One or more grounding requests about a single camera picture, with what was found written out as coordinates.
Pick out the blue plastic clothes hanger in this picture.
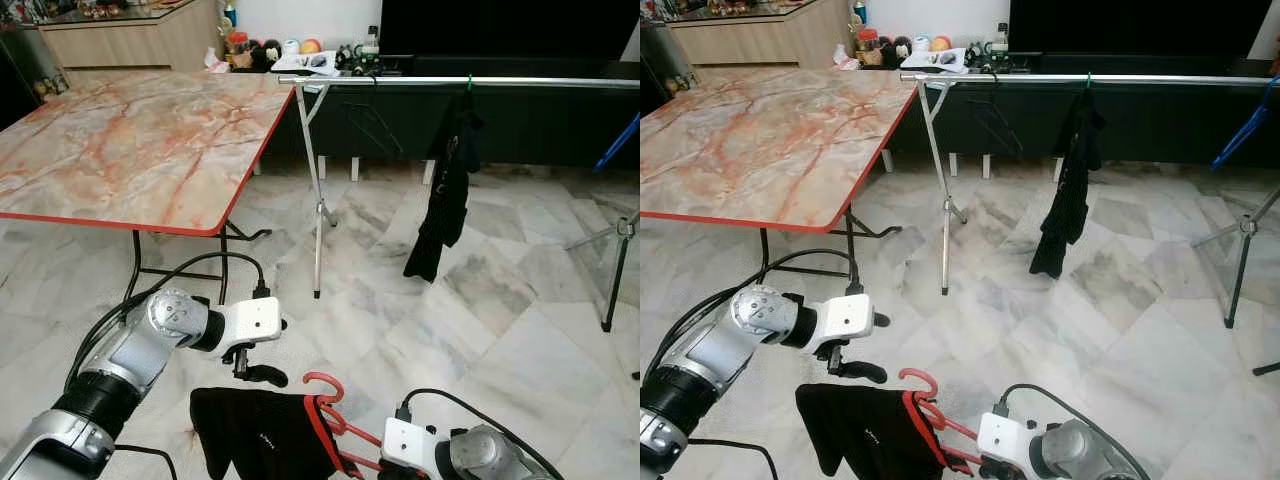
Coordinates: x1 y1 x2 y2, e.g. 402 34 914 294
593 110 640 173
1210 100 1276 171

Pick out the black shirt with red trim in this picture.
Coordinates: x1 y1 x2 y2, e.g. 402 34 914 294
188 387 346 480
795 383 949 479

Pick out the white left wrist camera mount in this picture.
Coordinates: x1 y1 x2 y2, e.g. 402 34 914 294
813 292 876 354
220 296 284 348

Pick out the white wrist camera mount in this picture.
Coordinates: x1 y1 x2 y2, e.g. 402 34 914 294
382 417 443 473
813 292 876 354
976 411 1041 471
220 296 284 348

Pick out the light wooden sideboard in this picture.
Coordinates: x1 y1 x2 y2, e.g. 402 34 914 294
665 0 851 71
38 0 223 73

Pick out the black flat screen television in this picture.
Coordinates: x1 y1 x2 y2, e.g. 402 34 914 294
378 0 640 59
1008 0 1266 56

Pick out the black low television console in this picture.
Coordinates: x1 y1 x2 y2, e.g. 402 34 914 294
855 52 1280 181
230 55 640 186

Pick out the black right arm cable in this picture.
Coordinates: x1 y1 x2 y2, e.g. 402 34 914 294
990 383 1151 480
395 388 566 480

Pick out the black wire clothes hanger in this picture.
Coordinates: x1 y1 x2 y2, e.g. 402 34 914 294
968 78 1026 156
345 80 404 159

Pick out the dark glass display cabinet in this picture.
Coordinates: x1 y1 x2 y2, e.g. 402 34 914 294
0 25 73 131
640 20 691 101

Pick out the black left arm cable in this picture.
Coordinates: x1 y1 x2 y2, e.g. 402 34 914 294
65 250 273 480
655 247 861 480

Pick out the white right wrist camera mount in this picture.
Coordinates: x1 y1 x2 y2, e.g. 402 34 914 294
382 417 443 473
976 411 1041 471

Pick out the marble pattern folding table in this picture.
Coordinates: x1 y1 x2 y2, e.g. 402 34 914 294
640 68 921 281
0 70 296 306

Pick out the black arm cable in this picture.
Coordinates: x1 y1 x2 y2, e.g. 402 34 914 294
65 250 273 480
395 388 566 480
990 383 1151 480
655 247 861 480

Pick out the red plastic clothes hanger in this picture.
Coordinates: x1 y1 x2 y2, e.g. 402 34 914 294
302 371 391 479
897 368 986 476

